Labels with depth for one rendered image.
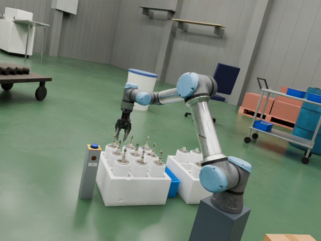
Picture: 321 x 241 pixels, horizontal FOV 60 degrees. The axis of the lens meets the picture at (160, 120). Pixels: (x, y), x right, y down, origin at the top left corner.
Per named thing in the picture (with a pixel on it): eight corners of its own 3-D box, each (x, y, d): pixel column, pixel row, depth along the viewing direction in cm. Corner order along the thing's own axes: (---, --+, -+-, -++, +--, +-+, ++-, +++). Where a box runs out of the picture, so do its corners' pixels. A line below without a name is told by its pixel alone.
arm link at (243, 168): (249, 190, 128) (258, 163, 125) (234, 195, 119) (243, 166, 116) (228, 178, 136) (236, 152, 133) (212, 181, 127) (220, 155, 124)
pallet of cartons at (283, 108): (309, 129, 661) (321, 95, 642) (295, 132, 572) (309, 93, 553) (251, 110, 753) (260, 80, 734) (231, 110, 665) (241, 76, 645)
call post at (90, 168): (92, 199, 163) (101, 150, 156) (80, 199, 160) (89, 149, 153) (90, 192, 169) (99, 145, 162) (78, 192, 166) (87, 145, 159)
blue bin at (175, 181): (176, 197, 189) (181, 181, 186) (163, 197, 184) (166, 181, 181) (160, 176, 215) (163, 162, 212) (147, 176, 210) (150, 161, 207)
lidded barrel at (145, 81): (140, 104, 481) (147, 71, 468) (155, 112, 445) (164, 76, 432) (116, 102, 451) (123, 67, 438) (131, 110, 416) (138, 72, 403)
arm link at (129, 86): (131, 84, 156) (123, 81, 161) (127, 103, 158) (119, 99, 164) (142, 85, 161) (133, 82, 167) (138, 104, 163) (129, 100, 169)
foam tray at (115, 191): (165, 204, 176) (171, 179, 171) (105, 206, 158) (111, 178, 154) (144, 175, 209) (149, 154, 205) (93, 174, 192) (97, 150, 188)
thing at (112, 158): (117, 175, 184) (122, 150, 179) (121, 182, 175) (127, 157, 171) (103, 176, 179) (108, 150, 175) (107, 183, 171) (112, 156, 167)
